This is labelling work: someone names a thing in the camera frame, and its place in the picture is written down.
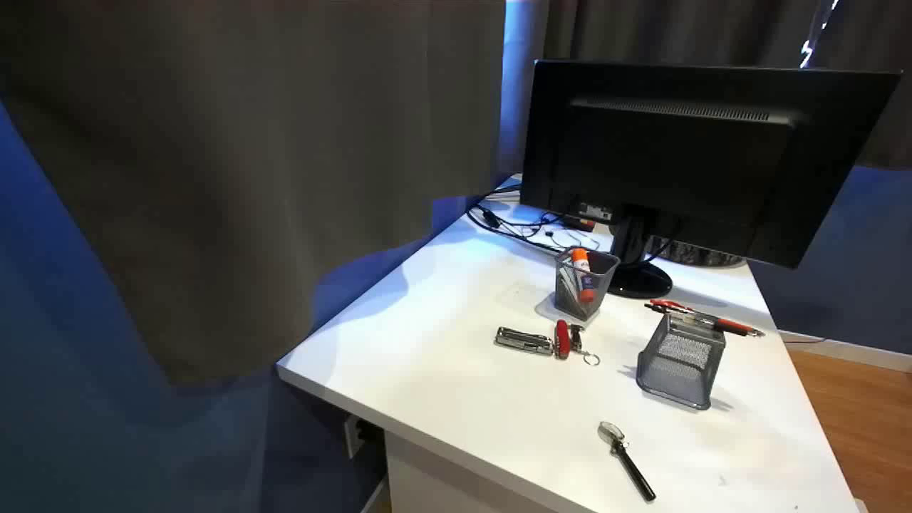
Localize grey curtain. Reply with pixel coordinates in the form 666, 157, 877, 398
0, 0, 503, 388

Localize grey mesh bin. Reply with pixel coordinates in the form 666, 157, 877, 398
636, 314, 726, 409

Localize red pen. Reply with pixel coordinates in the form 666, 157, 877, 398
643, 298, 763, 336

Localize mesh pen cup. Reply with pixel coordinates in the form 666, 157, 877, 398
552, 244, 617, 322

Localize black cables on desk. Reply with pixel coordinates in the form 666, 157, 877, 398
464, 193, 609, 257

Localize black computer monitor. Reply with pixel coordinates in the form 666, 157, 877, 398
521, 59, 900, 267

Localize black pen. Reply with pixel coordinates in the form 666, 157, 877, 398
673, 314, 753, 336

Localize black handled magnifier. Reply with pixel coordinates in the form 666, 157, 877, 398
599, 421, 659, 500

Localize black monitor stand base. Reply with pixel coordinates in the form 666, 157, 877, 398
609, 261, 673, 298

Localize orange capped glue stick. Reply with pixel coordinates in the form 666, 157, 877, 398
569, 244, 596, 304

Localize red pocket knife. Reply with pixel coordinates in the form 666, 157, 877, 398
552, 318, 578, 358

